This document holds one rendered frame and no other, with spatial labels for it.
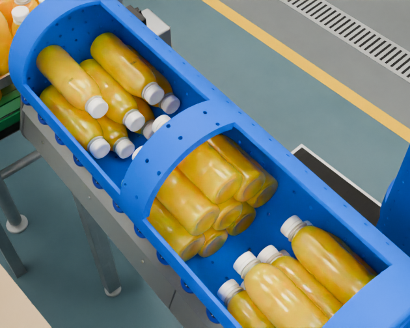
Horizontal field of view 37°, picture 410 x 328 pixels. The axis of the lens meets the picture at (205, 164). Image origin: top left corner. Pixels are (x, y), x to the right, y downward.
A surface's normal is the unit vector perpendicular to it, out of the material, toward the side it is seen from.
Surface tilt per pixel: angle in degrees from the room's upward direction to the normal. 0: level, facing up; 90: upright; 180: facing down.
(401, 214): 90
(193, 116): 3
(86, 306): 0
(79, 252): 0
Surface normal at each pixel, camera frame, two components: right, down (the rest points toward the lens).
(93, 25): 0.63, 0.62
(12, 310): 0.02, -0.53
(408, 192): -0.94, 0.29
